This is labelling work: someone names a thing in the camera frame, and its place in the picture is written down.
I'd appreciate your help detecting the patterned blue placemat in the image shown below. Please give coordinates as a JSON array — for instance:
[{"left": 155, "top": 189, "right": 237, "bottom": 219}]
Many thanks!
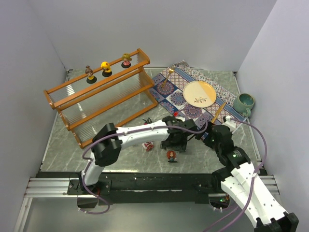
[{"left": 150, "top": 61, "right": 247, "bottom": 128}]

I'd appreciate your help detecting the red hair green figurine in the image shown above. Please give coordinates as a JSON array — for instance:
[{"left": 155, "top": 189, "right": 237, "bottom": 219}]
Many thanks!
[{"left": 167, "top": 150, "right": 177, "bottom": 163}]

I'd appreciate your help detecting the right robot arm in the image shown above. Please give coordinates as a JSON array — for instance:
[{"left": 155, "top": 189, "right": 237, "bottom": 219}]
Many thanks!
[{"left": 203, "top": 121, "right": 299, "bottom": 232}]

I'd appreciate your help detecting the gold fork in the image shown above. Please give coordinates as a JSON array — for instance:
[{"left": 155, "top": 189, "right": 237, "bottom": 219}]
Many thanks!
[{"left": 161, "top": 64, "right": 175, "bottom": 88}]

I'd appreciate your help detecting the black dragon toy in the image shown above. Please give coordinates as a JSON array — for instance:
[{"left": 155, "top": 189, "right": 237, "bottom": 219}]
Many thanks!
[{"left": 143, "top": 118, "right": 152, "bottom": 125}]

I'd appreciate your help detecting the teal ceramic mug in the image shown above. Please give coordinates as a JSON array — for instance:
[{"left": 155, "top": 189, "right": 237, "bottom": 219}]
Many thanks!
[{"left": 233, "top": 93, "right": 255, "bottom": 117}]

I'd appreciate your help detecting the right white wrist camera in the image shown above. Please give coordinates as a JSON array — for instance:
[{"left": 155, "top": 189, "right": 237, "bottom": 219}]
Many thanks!
[{"left": 222, "top": 116, "right": 242, "bottom": 134}]

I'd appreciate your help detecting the black base beam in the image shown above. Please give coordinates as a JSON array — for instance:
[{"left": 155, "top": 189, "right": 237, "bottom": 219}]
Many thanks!
[{"left": 67, "top": 173, "right": 224, "bottom": 207}]

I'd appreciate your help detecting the purple cable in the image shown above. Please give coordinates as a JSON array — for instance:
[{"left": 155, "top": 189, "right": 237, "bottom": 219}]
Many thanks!
[
  {"left": 81, "top": 106, "right": 210, "bottom": 215},
  {"left": 205, "top": 118, "right": 268, "bottom": 232}
]

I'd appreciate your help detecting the pink bear cake toy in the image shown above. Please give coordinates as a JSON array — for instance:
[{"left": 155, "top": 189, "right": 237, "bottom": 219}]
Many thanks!
[{"left": 142, "top": 142, "right": 154, "bottom": 151}]

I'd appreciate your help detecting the blonde pink dress figurine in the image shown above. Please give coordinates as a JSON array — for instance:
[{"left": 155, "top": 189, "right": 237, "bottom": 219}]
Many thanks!
[{"left": 121, "top": 53, "right": 132, "bottom": 68}]

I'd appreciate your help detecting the cream and orange plate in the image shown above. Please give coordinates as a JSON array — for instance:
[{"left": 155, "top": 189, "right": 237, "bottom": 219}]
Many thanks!
[{"left": 183, "top": 81, "right": 217, "bottom": 108}]

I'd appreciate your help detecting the brown hair yellow figurine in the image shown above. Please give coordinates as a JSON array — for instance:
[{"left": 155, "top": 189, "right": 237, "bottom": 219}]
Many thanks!
[{"left": 85, "top": 65, "right": 97, "bottom": 84}]

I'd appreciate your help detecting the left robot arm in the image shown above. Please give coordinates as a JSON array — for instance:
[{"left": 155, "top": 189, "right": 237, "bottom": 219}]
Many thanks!
[{"left": 79, "top": 116, "right": 197, "bottom": 190}]

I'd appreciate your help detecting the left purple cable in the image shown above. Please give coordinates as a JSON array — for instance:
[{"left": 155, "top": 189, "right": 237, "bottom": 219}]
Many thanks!
[{"left": 81, "top": 106, "right": 210, "bottom": 215}]

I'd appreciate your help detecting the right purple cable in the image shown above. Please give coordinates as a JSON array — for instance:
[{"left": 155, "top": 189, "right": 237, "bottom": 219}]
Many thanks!
[{"left": 205, "top": 118, "right": 268, "bottom": 232}]

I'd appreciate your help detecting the orange wooden acrylic shelf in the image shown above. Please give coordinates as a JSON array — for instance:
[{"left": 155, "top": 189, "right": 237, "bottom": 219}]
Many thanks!
[{"left": 44, "top": 48, "right": 158, "bottom": 148}]

